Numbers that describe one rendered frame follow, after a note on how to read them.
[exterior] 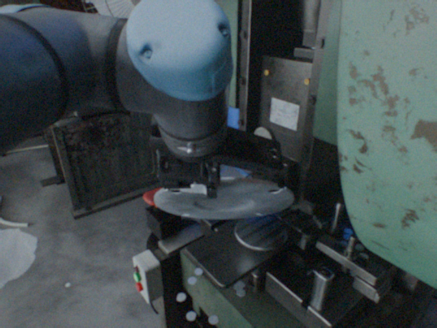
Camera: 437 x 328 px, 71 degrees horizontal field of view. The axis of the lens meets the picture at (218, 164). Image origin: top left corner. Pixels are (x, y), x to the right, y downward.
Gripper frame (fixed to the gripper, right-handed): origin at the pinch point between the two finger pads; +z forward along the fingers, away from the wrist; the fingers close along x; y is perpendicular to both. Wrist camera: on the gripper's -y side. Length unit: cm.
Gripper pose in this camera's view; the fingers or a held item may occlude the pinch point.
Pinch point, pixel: (214, 184)
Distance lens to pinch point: 53.8
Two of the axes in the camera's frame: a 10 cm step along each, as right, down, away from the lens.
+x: 0.0, 9.3, -3.8
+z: -0.1, 3.8, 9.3
